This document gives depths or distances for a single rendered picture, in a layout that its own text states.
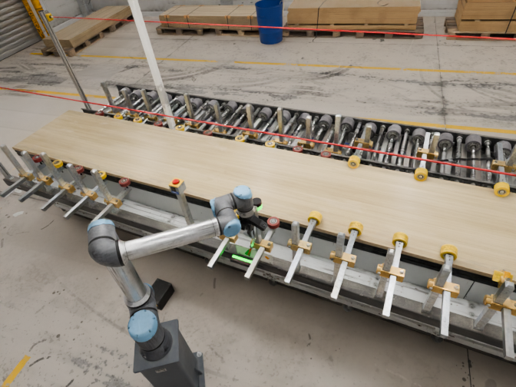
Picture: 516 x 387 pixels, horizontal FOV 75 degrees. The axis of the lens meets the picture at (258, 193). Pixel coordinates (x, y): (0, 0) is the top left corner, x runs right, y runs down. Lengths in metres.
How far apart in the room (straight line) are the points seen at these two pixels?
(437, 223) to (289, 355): 1.36
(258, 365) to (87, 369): 1.27
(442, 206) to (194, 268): 2.05
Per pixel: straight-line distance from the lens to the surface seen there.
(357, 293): 2.13
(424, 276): 2.26
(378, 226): 2.19
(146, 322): 2.00
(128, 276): 1.88
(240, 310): 2.88
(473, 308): 2.37
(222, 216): 1.60
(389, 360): 2.77
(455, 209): 2.43
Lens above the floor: 2.53
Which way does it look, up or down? 43 degrees down
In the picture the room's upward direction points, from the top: 8 degrees counter-clockwise
